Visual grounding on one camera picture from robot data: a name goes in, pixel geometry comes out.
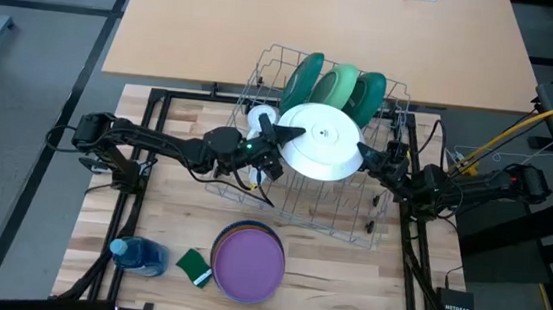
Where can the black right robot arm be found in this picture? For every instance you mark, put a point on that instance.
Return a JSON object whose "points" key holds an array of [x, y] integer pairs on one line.
{"points": [[479, 185]]}

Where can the black computer case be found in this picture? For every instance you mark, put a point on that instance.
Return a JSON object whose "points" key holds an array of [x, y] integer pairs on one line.
{"points": [[499, 245]]}

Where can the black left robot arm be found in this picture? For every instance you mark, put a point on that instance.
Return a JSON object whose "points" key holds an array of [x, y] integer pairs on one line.
{"points": [[157, 140]]}

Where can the white plate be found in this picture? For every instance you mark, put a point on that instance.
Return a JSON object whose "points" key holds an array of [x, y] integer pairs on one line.
{"points": [[319, 149]]}

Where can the green sponge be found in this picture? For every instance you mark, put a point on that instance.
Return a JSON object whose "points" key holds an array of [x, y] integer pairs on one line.
{"points": [[194, 265]]}

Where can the purple plate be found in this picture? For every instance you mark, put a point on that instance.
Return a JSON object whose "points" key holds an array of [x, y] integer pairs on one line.
{"points": [[249, 268]]}

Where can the white mug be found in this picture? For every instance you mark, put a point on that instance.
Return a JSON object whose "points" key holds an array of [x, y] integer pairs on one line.
{"points": [[255, 118]]}

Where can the black aluminium rig frame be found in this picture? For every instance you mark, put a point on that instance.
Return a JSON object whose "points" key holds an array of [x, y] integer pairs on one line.
{"points": [[157, 95]]}

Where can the beige wooden desk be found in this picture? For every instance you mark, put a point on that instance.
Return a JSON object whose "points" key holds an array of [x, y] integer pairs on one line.
{"points": [[268, 24]]}

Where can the light green plate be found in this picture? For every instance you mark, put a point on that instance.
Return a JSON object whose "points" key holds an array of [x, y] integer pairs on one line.
{"points": [[335, 85]]}

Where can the blue dish soap bottle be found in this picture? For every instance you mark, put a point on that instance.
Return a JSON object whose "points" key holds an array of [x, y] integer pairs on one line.
{"points": [[142, 256]]}

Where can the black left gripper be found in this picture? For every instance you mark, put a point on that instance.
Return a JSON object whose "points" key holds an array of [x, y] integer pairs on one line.
{"points": [[261, 154]]}

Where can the black plate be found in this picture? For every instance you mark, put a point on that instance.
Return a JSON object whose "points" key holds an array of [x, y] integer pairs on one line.
{"points": [[242, 225]]}

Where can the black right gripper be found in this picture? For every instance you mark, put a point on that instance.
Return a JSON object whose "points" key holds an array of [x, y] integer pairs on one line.
{"points": [[396, 163]]}

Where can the dark green plate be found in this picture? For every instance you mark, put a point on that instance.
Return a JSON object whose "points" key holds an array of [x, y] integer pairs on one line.
{"points": [[303, 82], [368, 98]]}

